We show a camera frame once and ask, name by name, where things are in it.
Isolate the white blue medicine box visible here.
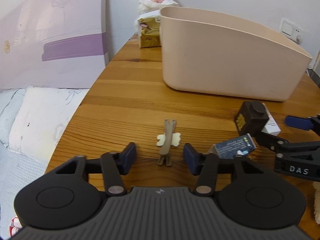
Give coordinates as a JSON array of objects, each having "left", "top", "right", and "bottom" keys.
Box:
[{"left": 261, "top": 103, "right": 281, "bottom": 136}]

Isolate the dark brown ink bottle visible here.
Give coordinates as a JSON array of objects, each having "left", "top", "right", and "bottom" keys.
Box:
[{"left": 234, "top": 101, "right": 269, "bottom": 136}]

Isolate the blue patterned small box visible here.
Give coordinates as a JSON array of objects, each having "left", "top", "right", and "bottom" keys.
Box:
[{"left": 208, "top": 134, "right": 257, "bottom": 159}]

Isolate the light blue bedsheet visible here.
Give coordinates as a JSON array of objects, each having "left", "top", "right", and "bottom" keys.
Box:
[{"left": 1, "top": 89, "right": 46, "bottom": 239}]

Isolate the white pillow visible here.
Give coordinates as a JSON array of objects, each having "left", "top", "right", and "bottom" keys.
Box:
[{"left": 8, "top": 87, "right": 88, "bottom": 166}]

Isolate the beige plastic storage basket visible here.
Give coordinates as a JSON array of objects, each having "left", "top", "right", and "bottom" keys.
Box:
[{"left": 160, "top": 7, "right": 312, "bottom": 101}]

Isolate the pink purple bed headboard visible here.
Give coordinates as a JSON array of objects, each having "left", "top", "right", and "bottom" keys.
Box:
[{"left": 1, "top": 0, "right": 108, "bottom": 90}]

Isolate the gold tissue box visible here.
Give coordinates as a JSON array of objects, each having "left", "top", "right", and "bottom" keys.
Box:
[{"left": 137, "top": 10, "right": 161, "bottom": 48}]

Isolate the white wall socket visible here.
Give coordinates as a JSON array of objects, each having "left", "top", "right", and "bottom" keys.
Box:
[{"left": 279, "top": 18, "right": 303, "bottom": 45}]

